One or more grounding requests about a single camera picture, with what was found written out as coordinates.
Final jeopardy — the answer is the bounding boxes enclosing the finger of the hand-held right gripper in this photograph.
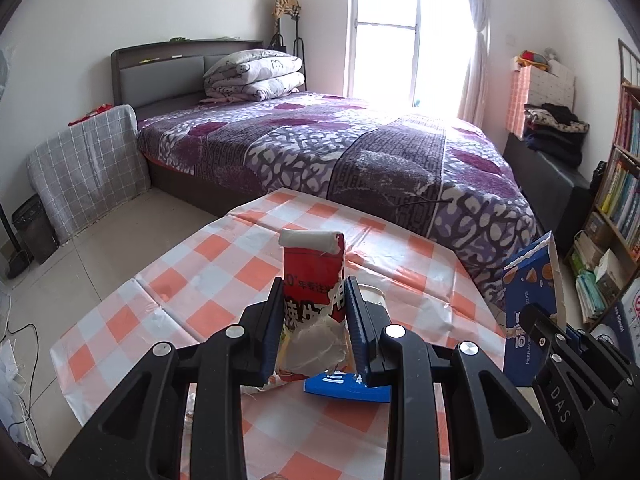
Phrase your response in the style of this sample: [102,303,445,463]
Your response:
[566,326,602,354]
[520,302,567,361]

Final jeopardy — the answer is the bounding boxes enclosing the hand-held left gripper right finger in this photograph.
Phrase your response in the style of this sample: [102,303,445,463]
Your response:
[344,276,583,480]

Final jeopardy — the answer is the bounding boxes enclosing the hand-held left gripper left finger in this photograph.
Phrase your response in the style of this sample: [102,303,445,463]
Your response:
[50,276,286,480]

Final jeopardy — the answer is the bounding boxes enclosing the dark blue carton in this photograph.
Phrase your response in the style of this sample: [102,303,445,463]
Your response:
[502,231,568,388]

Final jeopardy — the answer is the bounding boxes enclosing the blue packet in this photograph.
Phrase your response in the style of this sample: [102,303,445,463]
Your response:
[303,370,392,404]

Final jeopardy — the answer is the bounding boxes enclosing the red snack bag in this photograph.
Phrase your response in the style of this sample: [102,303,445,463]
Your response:
[274,229,356,388]

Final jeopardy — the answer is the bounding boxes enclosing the white paper cup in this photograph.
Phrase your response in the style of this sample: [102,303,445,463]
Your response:
[356,284,390,318]

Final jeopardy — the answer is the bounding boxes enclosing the blue water bottle carton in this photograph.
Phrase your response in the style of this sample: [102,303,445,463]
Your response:
[600,279,640,346]

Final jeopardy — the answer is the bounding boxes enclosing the stack of magazines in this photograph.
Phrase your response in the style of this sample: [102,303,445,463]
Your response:
[570,230,610,322]

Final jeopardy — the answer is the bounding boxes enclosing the tissue box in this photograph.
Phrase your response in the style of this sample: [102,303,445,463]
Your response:
[595,249,632,302]

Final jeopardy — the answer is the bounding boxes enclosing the orange checked tablecloth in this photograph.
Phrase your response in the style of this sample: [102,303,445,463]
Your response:
[49,187,546,480]

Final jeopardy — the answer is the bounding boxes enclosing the black storage bench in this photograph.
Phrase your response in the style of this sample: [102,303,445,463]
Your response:
[502,132,594,257]

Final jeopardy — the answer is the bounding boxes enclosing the row of books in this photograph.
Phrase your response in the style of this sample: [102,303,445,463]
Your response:
[597,87,640,256]

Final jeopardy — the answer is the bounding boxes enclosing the black bag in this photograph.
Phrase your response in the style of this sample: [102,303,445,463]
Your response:
[590,160,609,197]

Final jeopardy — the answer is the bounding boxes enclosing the purple patterned bedspread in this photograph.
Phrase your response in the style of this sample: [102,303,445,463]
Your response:
[136,91,543,306]

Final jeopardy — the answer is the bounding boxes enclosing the wooden bookshelf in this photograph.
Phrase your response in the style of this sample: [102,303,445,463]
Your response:
[565,82,640,326]

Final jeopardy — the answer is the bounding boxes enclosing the pile of folded clothes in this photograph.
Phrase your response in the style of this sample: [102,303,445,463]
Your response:
[522,103,591,167]

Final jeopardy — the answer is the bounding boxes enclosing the pink cabinet with white drawers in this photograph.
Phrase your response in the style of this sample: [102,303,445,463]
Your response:
[505,57,577,137]

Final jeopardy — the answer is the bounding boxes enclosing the grey checked cloth cover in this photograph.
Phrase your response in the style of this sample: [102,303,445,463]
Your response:
[27,105,151,243]

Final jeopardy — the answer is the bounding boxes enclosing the folded white patterned quilt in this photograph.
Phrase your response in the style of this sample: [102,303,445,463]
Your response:
[202,49,306,103]

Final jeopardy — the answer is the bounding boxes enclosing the black box appliance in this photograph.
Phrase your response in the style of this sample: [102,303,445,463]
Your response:
[11,194,58,266]

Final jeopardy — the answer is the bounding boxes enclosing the colourful toys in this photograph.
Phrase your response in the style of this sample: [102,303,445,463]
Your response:
[516,49,557,69]

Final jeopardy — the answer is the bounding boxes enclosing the black coat rack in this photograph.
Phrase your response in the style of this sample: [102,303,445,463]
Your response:
[269,14,308,92]

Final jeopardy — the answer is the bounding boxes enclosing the red cloth item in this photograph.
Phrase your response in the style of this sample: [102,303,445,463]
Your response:
[69,104,115,127]

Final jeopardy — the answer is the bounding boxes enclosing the window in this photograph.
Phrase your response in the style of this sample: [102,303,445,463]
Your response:
[347,0,476,111]

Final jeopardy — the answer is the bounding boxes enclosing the yellow plaid scarf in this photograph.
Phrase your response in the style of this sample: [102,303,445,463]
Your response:
[271,0,302,21]

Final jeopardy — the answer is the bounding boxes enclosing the black floor cable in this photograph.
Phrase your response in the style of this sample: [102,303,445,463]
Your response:
[0,321,42,461]

